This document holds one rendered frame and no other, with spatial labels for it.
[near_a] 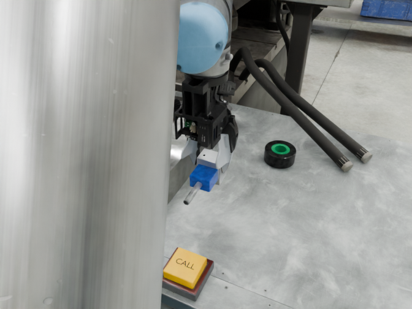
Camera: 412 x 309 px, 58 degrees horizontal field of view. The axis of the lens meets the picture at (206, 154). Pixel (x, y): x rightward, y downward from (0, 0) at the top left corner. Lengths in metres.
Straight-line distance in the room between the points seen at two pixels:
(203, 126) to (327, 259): 0.37
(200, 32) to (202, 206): 0.50
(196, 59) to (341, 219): 0.55
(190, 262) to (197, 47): 0.41
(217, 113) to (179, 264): 0.28
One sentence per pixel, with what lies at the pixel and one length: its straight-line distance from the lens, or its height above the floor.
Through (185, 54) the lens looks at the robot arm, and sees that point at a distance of 0.44.
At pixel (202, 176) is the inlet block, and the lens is 0.70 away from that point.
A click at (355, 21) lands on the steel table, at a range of 4.18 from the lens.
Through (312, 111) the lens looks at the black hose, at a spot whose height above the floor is 0.86.
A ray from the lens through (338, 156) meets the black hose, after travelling 1.00.
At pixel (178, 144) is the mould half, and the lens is 0.88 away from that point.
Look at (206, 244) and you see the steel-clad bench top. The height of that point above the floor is 0.80.
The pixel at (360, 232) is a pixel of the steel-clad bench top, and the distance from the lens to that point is 0.86.
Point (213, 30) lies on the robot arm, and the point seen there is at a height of 1.27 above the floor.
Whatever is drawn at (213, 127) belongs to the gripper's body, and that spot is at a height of 1.08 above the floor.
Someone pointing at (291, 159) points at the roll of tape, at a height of 0.82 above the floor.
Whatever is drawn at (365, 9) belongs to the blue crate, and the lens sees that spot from 4.31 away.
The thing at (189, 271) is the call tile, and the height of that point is 0.84.
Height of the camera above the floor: 1.40
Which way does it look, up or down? 37 degrees down
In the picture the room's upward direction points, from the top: straight up
